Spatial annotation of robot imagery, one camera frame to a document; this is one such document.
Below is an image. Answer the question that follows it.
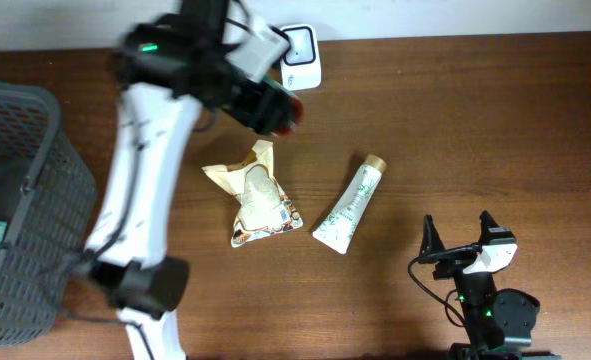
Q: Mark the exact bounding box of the green lidded jar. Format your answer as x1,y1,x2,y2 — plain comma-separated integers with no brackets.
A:
264,76,304,136

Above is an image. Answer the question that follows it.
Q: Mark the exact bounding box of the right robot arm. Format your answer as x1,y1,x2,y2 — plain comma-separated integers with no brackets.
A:
409,211,558,360

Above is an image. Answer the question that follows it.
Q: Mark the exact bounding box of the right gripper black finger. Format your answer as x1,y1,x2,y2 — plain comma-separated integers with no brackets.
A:
479,210,499,244
419,214,445,257

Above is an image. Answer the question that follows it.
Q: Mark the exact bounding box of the white barcode scanner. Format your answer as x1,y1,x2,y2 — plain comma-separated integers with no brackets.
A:
280,24,322,91

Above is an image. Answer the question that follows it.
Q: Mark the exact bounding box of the grey plastic basket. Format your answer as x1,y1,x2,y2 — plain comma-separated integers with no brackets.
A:
0,82,97,348

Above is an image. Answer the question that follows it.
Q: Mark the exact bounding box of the beige snack bag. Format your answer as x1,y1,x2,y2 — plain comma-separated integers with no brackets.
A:
202,140,303,248

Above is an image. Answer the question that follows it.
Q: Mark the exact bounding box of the white bamboo print tube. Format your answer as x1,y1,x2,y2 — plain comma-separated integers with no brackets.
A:
312,154,387,254

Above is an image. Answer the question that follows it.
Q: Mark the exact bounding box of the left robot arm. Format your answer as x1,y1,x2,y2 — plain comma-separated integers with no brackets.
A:
71,0,302,359

